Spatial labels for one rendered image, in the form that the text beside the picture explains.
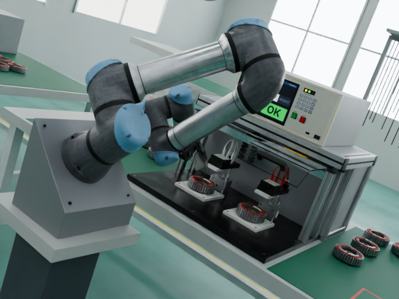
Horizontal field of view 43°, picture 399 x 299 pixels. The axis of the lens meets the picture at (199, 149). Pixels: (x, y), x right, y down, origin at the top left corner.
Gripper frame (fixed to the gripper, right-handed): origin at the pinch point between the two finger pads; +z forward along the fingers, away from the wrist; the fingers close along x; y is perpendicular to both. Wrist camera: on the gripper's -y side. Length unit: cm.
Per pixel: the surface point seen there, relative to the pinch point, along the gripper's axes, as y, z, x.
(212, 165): -13.6, 14.5, -2.4
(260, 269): 20.2, 5.8, 42.1
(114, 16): -334, 233, -433
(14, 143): 20, 23, -92
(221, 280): -30, 138, -16
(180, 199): 9.6, 10.6, 0.6
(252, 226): 2.3, 14.9, 27.2
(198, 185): -1.8, 14.1, -0.1
